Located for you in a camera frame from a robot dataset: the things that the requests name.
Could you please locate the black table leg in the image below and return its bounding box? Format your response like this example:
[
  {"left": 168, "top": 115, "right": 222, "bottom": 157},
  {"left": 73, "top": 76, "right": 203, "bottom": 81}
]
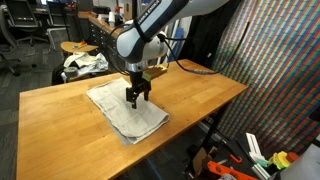
[{"left": 199, "top": 103, "right": 231, "bottom": 158}]

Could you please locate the white aluminium extrusion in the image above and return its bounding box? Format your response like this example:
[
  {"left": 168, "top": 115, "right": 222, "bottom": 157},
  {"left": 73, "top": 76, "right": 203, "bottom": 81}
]
[
  {"left": 245, "top": 132, "right": 268, "bottom": 163},
  {"left": 251, "top": 162, "right": 273, "bottom": 180}
]

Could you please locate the grey duct tape roll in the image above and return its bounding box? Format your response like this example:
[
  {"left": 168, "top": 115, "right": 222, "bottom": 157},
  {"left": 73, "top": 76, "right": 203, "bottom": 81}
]
[{"left": 63, "top": 66, "right": 80, "bottom": 80}]

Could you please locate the white plastic bucket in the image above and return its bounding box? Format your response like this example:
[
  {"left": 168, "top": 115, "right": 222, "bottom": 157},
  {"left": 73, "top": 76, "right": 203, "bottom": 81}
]
[{"left": 278, "top": 143, "right": 320, "bottom": 180}]

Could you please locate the multicolour patterned backdrop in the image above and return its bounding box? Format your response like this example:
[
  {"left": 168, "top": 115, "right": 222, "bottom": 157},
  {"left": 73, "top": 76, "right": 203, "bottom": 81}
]
[{"left": 209, "top": 0, "right": 320, "bottom": 158}]

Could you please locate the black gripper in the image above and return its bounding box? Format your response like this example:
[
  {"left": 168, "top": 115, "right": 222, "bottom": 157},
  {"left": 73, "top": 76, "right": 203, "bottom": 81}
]
[{"left": 125, "top": 71, "right": 153, "bottom": 110}]

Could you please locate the white woven towel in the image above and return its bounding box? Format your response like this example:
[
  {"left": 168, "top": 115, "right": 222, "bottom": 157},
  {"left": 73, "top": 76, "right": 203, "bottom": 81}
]
[{"left": 85, "top": 77, "right": 170, "bottom": 145}]

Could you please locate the silver metal rail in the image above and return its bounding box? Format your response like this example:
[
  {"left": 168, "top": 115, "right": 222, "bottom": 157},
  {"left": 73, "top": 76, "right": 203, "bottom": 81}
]
[{"left": 196, "top": 121, "right": 231, "bottom": 144}]

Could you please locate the small open cardboard box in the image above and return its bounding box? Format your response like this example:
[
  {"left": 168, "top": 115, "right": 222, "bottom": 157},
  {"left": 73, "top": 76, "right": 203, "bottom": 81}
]
[{"left": 192, "top": 146, "right": 218, "bottom": 174}]

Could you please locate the black cable with grey connector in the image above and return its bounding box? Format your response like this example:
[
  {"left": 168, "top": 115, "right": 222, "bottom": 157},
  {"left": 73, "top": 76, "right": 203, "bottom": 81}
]
[{"left": 158, "top": 21, "right": 252, "bottom": 76}]

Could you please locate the crumpled white cloth pile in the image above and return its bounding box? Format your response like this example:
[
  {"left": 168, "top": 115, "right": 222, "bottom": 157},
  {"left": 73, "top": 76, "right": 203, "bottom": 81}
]
[{"left": 63, "top": 51, "right": 110, "bottom": 77}]

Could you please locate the small yellow red tool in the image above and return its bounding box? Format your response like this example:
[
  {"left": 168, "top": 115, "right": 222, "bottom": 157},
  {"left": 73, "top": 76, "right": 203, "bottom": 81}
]
[{"left": 72, "top": 40, "right": 88, "bottom": 50}]

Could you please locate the orange red cap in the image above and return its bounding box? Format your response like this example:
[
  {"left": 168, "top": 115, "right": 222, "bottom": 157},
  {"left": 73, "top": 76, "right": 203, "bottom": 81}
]
[{"left": 285, "top": 151, "right": 300, "bottom": 164}]

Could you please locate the black equipment case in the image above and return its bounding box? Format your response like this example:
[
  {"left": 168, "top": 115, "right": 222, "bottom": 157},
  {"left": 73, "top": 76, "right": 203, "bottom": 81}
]
[{"left": 92, "top": 5, "right": 111, "bottom": 16}]

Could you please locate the clamp with orange handle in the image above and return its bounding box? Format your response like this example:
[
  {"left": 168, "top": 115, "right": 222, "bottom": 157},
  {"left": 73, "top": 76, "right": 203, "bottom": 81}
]
[{"left": 229, "top": 153, "right": 243, "bottom": 164}]

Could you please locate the black bottle red top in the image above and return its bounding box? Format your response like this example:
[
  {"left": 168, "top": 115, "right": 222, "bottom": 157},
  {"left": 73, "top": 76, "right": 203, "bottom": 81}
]
[{"left": 114, "top": 5, "right": 124, "bottom": 27}]

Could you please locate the white paper cup stack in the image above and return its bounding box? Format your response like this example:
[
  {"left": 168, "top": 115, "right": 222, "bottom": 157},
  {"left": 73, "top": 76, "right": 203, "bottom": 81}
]
[{"left": 108, "top": 11, "right": 116, "bottom": 28}]

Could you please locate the large cardboard box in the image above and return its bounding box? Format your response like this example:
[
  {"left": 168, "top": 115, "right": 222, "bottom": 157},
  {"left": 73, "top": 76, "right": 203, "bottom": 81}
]
[{"left": 123, "top": 2, "right": 148, "bottom": 23}]

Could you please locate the round wooden side table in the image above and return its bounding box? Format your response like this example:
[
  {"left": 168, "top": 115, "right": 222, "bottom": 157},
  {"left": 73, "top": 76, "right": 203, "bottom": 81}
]
[{"left": 60, "top": 41, "right": 99, "bottom": 55}]

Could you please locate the black tool board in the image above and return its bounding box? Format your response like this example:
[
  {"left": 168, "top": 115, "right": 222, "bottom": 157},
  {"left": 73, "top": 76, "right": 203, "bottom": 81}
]
[{"left": 199, "top": 131, "right": 281, "bottom": 180}]

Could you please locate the orange spirit level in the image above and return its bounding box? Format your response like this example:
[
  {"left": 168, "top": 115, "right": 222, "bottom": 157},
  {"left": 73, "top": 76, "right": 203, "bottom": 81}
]
[{"left": 206, "top": 160, "right": 259, "bottom": 180}]

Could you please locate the yellow green plastic part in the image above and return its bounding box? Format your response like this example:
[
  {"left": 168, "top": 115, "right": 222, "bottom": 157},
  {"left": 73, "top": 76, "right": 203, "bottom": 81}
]
[{"left": 268, "top": 150, "right": 292, "bottom": 170}]

